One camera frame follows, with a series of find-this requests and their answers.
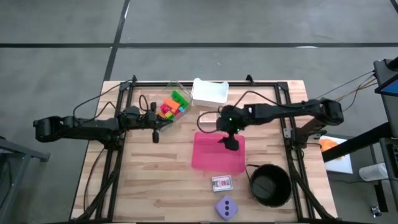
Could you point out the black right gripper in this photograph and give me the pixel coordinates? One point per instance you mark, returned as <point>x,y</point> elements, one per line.
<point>230,121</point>

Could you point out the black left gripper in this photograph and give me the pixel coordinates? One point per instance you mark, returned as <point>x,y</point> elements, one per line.
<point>155,119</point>

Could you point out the pink translucent plastic bin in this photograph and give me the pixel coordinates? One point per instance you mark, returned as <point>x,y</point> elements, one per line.
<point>208,155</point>

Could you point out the orange toy block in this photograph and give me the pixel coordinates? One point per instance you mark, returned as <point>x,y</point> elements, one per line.
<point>172,104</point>

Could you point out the small blue toy block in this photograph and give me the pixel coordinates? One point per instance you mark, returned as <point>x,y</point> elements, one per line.
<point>181,109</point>

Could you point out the long green toy block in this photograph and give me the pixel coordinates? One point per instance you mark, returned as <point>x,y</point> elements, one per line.
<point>180,99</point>

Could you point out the playing card box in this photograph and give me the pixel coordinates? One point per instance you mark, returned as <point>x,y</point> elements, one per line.
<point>222,183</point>

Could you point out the clear plastic bin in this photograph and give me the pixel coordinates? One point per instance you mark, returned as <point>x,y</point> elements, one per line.
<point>178,85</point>

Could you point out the white plastic bin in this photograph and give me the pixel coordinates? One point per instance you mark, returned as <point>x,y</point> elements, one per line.
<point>210,91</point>

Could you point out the black bucket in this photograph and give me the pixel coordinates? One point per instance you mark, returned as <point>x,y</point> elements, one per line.
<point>269,186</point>

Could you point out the purple foam die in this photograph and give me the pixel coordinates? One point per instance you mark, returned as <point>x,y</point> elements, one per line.
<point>226,208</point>

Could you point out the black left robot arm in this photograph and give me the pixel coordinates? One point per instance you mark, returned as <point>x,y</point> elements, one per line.
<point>93,124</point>

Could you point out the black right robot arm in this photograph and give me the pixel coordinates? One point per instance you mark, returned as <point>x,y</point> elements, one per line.
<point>280,110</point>

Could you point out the orange crumpled object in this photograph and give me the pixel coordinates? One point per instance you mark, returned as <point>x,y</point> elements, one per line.
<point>329,146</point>

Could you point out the white floor paper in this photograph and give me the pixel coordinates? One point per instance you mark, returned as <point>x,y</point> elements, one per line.
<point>342,165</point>

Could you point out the black equipment stand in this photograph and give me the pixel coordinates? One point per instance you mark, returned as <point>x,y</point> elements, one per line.
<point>357,143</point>

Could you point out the grey metal side table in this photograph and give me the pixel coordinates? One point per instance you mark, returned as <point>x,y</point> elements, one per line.
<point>25,151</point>

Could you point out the white paper towel roll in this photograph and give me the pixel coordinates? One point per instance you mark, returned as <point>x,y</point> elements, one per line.
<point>373,171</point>

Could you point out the small metal caster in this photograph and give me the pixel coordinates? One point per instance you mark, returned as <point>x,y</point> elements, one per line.
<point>376,211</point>

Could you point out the blue-screen tablet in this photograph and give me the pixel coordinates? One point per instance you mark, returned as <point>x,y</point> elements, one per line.
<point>390,87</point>

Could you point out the black aluminium table frame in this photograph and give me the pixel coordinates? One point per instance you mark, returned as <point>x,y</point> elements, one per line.
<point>264,83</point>

